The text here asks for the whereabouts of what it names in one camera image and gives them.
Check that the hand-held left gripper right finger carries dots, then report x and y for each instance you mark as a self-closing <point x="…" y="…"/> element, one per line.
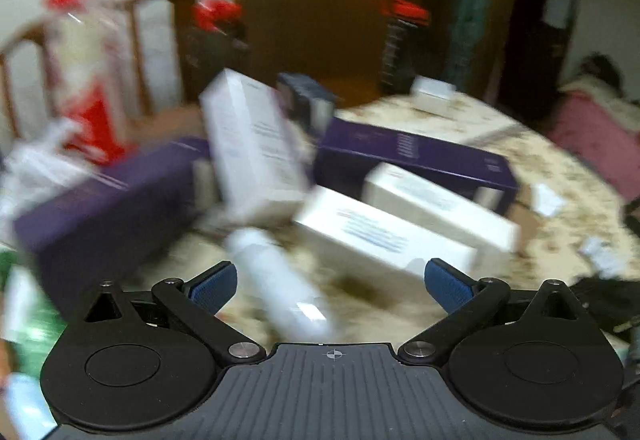
<point x="447" y="287"/>

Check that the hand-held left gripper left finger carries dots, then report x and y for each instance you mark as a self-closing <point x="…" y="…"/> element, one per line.
<point x="215" y="287"/>

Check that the white tube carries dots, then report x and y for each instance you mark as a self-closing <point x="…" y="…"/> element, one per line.
<point x="280" y="285"/>

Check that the floral cloth desktop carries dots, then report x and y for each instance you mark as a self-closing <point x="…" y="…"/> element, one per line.
<point x="565" y="159"/>

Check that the white paper scrap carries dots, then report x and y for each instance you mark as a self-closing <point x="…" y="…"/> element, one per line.
<point x="546" y="199"/>
<point x="600" y="256"/>

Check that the brown cardboard piece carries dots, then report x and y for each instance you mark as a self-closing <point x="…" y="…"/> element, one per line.
<point x="530" y="220"/>

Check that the dark navy folded box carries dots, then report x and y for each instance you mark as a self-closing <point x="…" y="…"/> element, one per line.
<point x="115" y="205"/>

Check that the long dark purple carton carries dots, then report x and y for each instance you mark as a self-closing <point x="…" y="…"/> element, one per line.
<point x="410" y="154"/>

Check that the tall white carton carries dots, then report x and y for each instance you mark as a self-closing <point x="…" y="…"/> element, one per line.
<point x="252" y="144"/>

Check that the pink cloth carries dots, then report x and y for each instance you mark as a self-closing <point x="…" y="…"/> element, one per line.
<point x="595" y="139"/>

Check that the green plastic bag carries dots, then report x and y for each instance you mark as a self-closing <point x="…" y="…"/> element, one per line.
<point x="30" y="315"/>

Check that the small white carton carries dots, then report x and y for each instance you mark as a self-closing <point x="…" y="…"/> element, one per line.
<point x="434" y="93"/>

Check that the white plastic bag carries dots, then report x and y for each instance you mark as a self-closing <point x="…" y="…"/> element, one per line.
<point x="40" y="164"/>

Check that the dark door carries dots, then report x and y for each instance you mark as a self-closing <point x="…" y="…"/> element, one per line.
<point x="525" y="59"/>

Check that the dark bottle with red cap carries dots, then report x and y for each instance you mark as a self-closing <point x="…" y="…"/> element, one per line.
<point x="215" y="44"/>
<point x="402" y="49"/>

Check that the bagged stack of paper cups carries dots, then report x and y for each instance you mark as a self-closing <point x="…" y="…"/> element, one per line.
<point x="87" y="69"/>

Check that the wooden chair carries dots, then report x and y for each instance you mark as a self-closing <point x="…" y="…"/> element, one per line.
<point x="150" y="4"/>

